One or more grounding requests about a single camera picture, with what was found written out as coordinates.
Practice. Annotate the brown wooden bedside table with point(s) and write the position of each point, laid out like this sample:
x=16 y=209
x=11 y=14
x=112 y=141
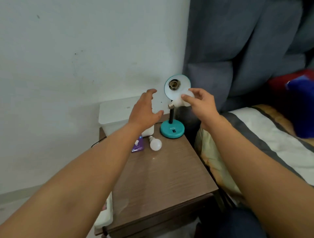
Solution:
x=166 y=176

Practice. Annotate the purple bulb box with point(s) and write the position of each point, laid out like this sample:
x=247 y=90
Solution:
x=138 y=146

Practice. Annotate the white grey striped bed sheet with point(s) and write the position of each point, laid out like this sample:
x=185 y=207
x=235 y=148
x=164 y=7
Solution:
x=277 y=144

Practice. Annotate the person's right thumb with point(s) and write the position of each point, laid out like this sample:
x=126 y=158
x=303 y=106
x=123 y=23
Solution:
x=188 y=99

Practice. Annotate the person's left forearm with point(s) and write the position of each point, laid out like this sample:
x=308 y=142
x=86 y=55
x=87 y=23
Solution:
x=81 y=176

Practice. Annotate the person's left thumb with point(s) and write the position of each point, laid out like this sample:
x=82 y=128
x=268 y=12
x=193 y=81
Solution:
x=157 y=115

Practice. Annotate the teal desk lamp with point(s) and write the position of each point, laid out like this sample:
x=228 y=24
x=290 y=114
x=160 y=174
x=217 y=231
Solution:
x=172 y=129

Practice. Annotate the pale yellow pillow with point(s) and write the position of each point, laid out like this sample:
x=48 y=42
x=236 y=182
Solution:
x=215 y=161

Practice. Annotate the white power strip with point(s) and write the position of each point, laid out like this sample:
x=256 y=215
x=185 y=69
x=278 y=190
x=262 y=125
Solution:
x=105 y=215

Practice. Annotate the person's right hand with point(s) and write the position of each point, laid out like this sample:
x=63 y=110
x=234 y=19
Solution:
x=204 y=107

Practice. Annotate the grey curtain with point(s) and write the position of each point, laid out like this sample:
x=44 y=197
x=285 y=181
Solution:
x=235 y=44

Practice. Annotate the person's right forearm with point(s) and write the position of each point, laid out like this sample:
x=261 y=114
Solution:
x=260 y=176

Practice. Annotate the white plastic storage box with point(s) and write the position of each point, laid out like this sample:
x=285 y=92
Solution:
x=114 y=112

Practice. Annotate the person's blue trousers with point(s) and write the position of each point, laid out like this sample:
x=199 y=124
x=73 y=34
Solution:
x=235 y=224

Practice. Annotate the person's left hand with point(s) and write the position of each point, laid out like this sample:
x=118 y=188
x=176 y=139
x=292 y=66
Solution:
x=141 y=114

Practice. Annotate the white light bulb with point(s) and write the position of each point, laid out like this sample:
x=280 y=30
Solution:
x=156 y=144
x=181 y=102

